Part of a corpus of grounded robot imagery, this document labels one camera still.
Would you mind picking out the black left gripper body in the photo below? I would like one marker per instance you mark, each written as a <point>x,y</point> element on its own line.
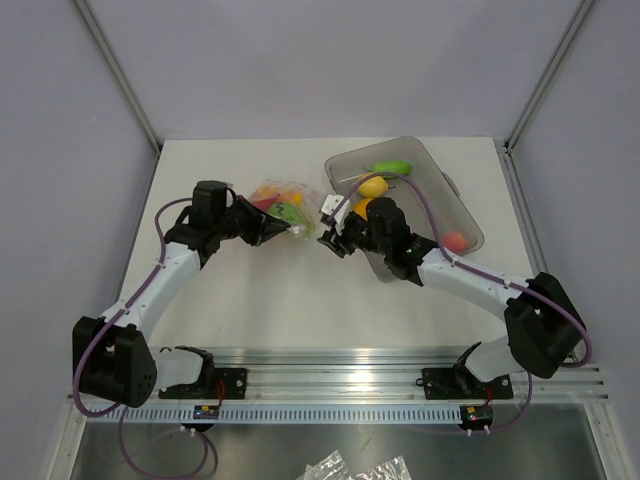
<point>229,223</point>

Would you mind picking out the left small circuit board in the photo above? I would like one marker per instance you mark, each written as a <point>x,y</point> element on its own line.
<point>202,412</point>

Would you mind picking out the green celery bunch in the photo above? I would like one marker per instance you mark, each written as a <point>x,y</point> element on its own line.
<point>302,227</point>

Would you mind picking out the aluminium mounting rail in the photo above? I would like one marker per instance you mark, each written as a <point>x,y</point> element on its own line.
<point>377,375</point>

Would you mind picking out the crumpled clear plastic bag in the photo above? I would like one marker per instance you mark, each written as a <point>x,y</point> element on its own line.
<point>333,467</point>

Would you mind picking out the white slotted cable duct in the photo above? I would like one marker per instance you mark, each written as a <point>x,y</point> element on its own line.
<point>303,414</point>

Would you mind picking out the yellow bell pepper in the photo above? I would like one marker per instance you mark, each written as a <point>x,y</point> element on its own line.
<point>267,191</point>

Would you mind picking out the orange yellow mango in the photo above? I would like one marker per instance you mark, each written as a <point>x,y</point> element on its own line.
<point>292,197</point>

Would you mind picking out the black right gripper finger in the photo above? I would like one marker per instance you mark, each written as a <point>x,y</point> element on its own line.
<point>335,219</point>
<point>335,242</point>

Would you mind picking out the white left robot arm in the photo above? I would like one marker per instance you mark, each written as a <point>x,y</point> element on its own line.
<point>111,356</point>

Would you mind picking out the green chayote gourd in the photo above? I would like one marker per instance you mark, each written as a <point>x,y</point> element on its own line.
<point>390,168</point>

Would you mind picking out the right small circuit board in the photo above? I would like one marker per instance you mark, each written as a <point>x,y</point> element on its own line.
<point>483,414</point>

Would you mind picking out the right aluminium frame post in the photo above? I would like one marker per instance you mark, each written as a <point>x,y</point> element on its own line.
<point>551,69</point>

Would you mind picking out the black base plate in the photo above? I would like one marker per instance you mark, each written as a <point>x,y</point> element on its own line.
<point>439,383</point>
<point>230,383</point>

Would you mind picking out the clear plastic food bin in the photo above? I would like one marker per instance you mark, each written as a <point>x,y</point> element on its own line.
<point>449,212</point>

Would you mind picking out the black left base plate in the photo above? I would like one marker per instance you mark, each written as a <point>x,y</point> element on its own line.
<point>230,383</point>

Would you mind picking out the green toy watermelon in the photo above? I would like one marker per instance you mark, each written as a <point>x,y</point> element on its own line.
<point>282,211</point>

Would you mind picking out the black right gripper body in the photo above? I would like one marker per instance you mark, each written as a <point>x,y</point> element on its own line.
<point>359,235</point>

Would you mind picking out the small circuit board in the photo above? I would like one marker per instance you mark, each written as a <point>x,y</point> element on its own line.
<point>483,414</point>
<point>202,412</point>

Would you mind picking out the aluminium frame post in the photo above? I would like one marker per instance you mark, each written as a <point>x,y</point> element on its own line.
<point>551,69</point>
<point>107,53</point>

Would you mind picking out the clear zip top bag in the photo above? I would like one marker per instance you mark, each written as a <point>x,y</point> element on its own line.
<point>312,197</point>

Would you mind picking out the red bell pepper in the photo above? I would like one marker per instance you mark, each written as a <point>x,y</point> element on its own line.
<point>264,204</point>

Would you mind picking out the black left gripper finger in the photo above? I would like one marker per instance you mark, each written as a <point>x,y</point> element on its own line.
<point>252,218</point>
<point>258,234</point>

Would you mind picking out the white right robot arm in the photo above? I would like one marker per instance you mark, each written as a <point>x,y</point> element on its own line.
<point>542,325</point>

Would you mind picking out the orange tangerine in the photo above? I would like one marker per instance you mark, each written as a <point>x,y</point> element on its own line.
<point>360,208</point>

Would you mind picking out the left aluminium frame post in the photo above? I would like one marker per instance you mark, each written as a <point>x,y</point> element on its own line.
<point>107,53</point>

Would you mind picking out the pink peach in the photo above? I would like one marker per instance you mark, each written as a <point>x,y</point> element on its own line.
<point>455,241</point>

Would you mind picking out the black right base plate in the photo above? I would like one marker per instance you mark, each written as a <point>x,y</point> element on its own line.
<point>439,383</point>

